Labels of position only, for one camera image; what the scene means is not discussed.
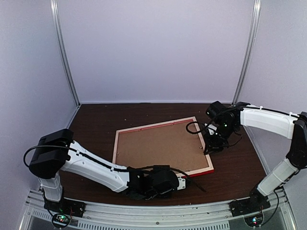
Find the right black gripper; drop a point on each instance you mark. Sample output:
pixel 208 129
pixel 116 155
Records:
pixel 212 146

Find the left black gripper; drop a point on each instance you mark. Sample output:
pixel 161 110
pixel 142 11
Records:
pixel 157 170

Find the brown cardboard backing board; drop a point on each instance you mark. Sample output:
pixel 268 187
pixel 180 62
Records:
pixel 158 146

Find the red wooden picture frame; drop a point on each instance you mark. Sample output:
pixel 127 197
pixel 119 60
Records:
pixel 163 170

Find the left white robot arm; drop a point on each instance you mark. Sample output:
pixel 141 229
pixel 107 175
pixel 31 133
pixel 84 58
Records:
pixel 59 152

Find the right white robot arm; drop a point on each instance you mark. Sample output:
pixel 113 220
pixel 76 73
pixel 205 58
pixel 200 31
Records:
pixel 238 168

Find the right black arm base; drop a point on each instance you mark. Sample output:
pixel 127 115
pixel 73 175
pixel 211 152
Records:
pixel 256 202

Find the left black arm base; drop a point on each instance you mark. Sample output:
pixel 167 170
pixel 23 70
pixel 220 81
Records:
pixel 64 206

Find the left circuit board with leds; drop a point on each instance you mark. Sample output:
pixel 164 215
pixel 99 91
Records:
pixel 60 220

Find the circuit board with leds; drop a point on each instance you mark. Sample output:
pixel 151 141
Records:
pixel 60 220
pixel 253 221

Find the right circuit board with leds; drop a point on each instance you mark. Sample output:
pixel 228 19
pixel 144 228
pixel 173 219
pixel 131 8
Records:
pixel 253 221

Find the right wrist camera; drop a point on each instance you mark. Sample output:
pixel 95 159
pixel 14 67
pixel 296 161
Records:
pixel 212 129

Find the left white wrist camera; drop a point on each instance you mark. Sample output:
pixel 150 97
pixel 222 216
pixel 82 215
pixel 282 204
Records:
pixel 182 183

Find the front aluminium rail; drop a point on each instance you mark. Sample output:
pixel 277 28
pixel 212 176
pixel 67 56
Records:
pixel 189 209

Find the left aluminium corner post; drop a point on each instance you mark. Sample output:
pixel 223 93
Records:
pixel 63 53

